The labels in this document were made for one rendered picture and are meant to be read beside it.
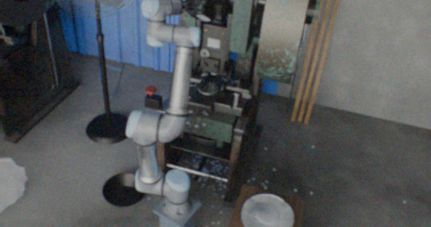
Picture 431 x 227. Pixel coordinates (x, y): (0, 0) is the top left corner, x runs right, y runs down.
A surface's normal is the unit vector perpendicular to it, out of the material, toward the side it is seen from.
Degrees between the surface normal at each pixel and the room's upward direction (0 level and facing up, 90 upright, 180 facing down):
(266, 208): 0
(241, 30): 90
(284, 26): 82
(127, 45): 90
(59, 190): 0
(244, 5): 90
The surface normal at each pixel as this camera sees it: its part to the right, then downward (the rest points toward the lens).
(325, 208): 0.07, -0.80
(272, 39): -0.28, 0.57
